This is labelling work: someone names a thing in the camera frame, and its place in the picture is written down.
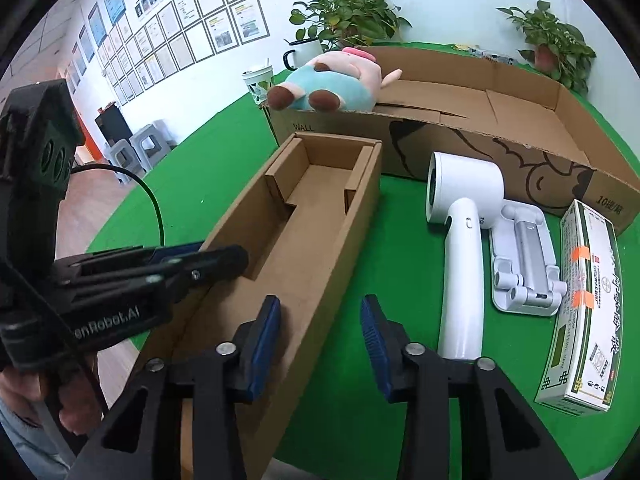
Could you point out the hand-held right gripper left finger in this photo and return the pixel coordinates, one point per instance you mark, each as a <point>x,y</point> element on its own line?
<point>265,345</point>

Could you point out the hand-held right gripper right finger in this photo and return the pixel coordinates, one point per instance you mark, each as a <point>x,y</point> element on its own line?
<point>375,345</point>

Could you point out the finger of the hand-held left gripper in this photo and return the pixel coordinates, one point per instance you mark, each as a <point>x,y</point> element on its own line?
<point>175,252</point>
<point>210,262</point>

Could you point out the narrow cardboard box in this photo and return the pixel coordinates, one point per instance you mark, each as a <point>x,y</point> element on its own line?
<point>310,240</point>

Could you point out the white hair dryer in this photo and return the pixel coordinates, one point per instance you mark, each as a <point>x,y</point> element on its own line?
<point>460,270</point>

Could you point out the white folding phone stand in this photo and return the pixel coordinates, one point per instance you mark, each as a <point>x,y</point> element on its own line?
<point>525,240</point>

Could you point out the green and white carton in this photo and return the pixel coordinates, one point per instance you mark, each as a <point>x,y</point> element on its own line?
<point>590,310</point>

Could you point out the large printed cardboard box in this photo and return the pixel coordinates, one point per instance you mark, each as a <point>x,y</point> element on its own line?
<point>500,110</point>

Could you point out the person's left forearm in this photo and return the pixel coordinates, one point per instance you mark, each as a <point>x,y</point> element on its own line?
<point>25,440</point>

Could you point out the person's left hand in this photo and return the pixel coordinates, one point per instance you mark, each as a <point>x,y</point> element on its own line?
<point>75,402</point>

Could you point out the black cabinet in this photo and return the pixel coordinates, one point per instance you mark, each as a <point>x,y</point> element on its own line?
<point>112,125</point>

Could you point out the grey plastic stool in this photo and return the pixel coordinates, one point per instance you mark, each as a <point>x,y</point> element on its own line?
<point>152,142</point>
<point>125,157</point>

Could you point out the patterned paper cup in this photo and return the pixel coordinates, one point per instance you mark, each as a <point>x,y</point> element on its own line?
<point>260,82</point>

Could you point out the pig plush toy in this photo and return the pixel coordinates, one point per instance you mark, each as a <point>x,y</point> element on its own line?
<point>330,77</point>

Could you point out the white enamel mug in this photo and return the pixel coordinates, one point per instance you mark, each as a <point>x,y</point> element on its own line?
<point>307,55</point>

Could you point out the large potted green plant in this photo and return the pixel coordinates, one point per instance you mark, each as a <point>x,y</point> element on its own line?
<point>350,10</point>

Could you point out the printed flat packet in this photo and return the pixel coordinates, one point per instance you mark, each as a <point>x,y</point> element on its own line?
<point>482,53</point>

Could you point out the small potted green plant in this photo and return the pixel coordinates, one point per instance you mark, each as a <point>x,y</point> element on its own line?
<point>555,40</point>

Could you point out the wall of framed certificates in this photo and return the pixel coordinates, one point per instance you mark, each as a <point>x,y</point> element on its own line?
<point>200,25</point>

